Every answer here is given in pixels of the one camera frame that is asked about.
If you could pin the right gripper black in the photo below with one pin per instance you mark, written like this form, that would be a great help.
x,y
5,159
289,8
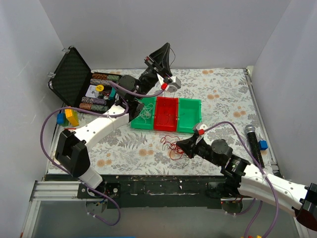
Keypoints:
x,y
193,144

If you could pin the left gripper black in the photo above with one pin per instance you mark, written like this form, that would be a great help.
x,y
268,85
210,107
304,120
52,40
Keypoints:
x,y
153,65

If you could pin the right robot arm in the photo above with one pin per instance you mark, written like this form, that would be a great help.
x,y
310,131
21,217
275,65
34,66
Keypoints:
x,y
249,179

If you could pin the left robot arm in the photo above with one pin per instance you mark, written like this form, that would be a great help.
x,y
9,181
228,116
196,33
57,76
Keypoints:
x,y
72,151

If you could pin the green plastic bin right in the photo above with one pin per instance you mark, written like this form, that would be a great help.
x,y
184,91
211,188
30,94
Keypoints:
x,y
189,114

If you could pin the green plastic bin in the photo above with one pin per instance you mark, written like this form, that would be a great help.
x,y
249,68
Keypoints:
x,y
145,120
189,114

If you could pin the red plastic bin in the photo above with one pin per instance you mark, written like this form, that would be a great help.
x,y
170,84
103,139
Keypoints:
x,y
166,114

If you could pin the green plastic bin left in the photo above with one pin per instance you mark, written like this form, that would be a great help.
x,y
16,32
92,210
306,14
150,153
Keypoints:
x,y
145,120

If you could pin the black microphone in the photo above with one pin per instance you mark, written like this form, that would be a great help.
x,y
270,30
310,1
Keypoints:
x,y
253,143

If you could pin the yellow poker dealer chip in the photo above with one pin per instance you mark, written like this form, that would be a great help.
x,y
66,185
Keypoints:
x,y
100,88

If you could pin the small blue toy brick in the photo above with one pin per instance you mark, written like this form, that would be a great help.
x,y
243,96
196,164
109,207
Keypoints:
x,y
262,145

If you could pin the black poker chip case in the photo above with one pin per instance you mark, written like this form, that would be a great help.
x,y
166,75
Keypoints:
x,y
73,81

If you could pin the yellow toy brick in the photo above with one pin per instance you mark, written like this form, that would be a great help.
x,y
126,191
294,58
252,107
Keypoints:
x,y
72,117

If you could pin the green toy brick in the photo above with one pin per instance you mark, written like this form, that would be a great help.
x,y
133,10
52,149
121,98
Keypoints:
x,y
66,123

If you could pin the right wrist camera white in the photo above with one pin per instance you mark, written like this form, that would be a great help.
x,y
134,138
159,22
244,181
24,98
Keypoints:
x,y
200,128

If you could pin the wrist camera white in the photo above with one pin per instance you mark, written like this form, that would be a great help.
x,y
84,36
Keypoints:
x,y
200,128
172,84

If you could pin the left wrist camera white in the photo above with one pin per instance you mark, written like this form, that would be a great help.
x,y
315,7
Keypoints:
x,y
172,84

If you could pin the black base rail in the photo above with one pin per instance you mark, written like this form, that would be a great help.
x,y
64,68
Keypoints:
x,y
136,191

